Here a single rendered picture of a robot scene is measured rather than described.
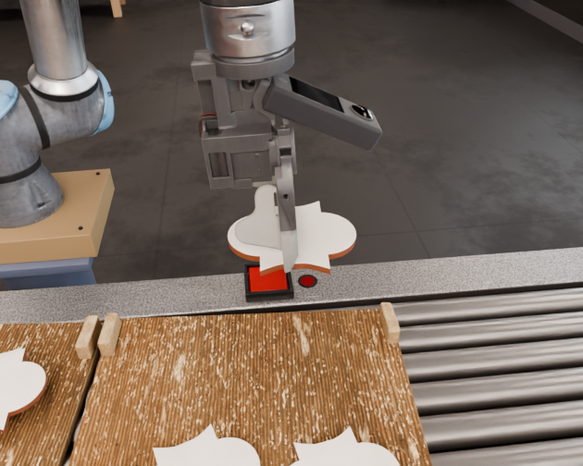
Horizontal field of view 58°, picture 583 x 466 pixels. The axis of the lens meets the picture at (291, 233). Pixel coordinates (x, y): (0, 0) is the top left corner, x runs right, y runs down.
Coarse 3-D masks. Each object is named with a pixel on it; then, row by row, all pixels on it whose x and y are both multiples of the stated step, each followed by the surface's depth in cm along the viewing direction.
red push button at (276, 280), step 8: (256, 272) 85; (272, 272) 85; (280, 272) 85; (256, 280) 84; (264, 280) 84; (272, 280) 84; (280, 280) 84; (256, 288) 82; (264, 288) 82; (272, 288) 82; (280, 288) 82
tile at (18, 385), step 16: (16, 352) 67; (0, 368) 65; (16, 368) 65; (32, 368) 65; (0, 384) 63; (16, 384) 63; (32, 384) 63; (0, 400) 61; (16, 400) 61; (32, 400) 62; (0, 416) 60
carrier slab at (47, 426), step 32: (0, 352) 71; (32, 352) 71; (64, 352) 71; (96, 352) 72; (64, 384) 67; (32, 416) 64; (64, 416) 64; (0, 448) 60; (32, 448) 60; (64, 448) 61
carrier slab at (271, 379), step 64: (128, 320) 76; (192, 320) 76; (256, 320) 76; (320, 320) 76; (128, 384) 67; (192, 384) 67; (256, 384) 67; (320, 384) 67; (384, 384) 67; (128, 448) 60; (256, 448) 60
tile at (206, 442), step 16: (208, 432) 61; (160, 448) 59; (176, 448) 59; (192, 448) 59; (208, 448) 59; (224, 448) 59; (240, 448) 59; (160, 464) 58; (176, 464) 58; (192, 464) 58; (208, 464) 58; (224, 464) 58; (240, 464) 58; (256, 464) 58
